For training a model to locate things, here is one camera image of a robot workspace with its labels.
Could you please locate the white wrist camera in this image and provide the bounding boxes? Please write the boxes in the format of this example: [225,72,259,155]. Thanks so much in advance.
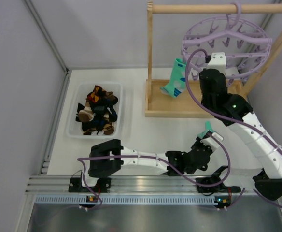
[201,132,224,151]
[206,52,226,75]

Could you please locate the black sport sock grey patches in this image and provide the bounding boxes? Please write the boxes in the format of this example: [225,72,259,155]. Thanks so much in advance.
[92,95,118,122]

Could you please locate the mint green sport sock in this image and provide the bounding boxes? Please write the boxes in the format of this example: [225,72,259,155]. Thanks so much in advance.
[160,58,186,98]

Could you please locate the white plastic laundry basket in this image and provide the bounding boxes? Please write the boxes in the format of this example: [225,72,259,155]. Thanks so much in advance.
[66,81,123,139]

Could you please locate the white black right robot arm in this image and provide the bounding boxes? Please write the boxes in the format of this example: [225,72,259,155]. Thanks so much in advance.
[199,69,282,201]

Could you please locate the brown tan argyle sock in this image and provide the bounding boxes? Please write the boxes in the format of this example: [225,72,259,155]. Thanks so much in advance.
[82,119,114,135]

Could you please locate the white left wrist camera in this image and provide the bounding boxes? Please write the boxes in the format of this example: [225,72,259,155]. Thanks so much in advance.
[201,132,224,151]

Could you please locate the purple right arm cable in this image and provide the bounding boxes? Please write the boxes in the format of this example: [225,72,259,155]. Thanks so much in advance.
[185,49,282,211]

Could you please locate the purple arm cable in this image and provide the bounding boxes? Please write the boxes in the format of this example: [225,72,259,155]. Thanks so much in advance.
[185,49,282,211]
[77,134,231,208]

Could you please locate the wooden hanging rack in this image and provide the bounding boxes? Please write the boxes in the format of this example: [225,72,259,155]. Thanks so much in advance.
[145,1,282,118]

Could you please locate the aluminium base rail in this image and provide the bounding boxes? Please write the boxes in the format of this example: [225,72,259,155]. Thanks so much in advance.
[26,175,257,194]

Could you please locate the grey slotted cable duct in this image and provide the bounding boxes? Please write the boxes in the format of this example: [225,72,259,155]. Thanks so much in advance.
[34,195,231,206]

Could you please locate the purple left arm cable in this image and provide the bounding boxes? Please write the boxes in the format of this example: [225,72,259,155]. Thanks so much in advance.
[77,134,231,208]

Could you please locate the brown tan striped sock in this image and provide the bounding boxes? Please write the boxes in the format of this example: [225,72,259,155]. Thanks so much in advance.
[74,90,113,123]

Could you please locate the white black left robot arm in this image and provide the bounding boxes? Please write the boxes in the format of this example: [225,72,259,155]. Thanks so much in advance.
[81,136,218,187]

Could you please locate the purple round clip hanger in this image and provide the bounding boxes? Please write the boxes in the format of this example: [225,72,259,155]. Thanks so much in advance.
[181,2,272,83]

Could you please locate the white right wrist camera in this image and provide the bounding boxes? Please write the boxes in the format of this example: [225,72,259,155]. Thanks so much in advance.
[206,52,226,75]

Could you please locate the mint green blue sock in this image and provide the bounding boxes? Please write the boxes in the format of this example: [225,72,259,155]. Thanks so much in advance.
[198,121,214,139]

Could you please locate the red yellow black argyle sock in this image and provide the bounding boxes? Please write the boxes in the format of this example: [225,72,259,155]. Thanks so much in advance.
[86,85,107,103]

